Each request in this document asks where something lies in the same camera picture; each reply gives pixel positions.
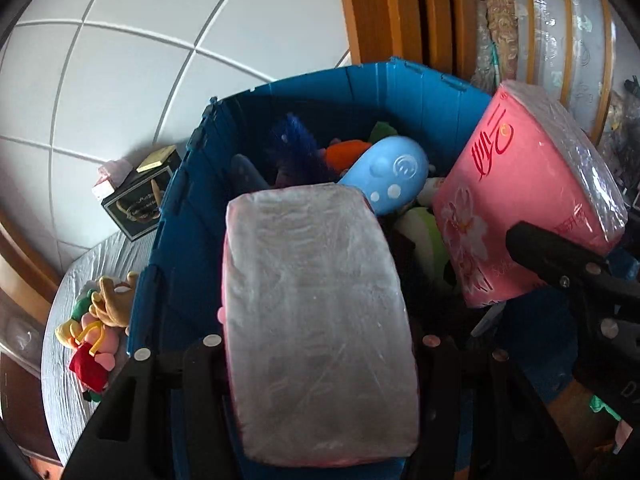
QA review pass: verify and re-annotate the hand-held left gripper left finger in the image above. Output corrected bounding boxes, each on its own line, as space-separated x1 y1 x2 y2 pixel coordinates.
62 334 246 480

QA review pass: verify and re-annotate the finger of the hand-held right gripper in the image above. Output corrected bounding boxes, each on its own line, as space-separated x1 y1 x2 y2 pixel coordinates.
505 220 613 286

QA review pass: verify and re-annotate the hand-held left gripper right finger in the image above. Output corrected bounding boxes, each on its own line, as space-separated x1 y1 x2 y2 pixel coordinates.
407 335 568 480

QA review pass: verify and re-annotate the pink tissue pack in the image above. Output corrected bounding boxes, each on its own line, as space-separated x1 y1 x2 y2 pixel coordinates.
218 182 421 469
432 80 629 309

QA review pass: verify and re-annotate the blue plastic storage crate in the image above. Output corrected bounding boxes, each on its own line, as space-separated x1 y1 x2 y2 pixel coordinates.
126 57 640 480

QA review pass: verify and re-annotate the light blue plastic massager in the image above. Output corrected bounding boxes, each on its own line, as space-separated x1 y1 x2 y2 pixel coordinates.
337 136 431 217

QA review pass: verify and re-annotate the pink plush toy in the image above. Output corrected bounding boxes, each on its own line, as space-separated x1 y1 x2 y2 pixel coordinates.
82 310 121 368

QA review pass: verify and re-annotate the brown plush deer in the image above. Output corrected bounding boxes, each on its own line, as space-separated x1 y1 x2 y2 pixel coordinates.
91 271 142 337

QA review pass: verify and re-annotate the red plush doll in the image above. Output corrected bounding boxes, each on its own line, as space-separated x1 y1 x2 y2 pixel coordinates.
68 339 110 403

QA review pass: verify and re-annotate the pale green plush toy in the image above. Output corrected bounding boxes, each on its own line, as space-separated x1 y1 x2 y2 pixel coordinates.
395 207 453 286

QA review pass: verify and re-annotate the yellow plush duck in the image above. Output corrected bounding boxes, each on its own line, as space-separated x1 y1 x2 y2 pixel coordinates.
55 317 108 353

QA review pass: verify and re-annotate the black gift box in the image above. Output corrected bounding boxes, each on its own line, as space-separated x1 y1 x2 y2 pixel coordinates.
100 151 182 242

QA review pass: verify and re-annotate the small pink white box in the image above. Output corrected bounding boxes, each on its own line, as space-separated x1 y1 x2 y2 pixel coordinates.
91 159 132 202

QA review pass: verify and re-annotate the dark green plush toy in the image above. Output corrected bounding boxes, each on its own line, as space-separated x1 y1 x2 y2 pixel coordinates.
369 121 399 145

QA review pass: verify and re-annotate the rolled grey printed mat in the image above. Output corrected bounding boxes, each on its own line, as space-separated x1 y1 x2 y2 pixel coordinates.
515 0 617 133

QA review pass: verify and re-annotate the orange plush toy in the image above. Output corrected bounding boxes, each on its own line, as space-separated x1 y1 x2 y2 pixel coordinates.
326 139 373 171

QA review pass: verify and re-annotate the patterned fabric hanging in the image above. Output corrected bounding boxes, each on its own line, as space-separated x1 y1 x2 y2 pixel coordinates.
470 0 521 95

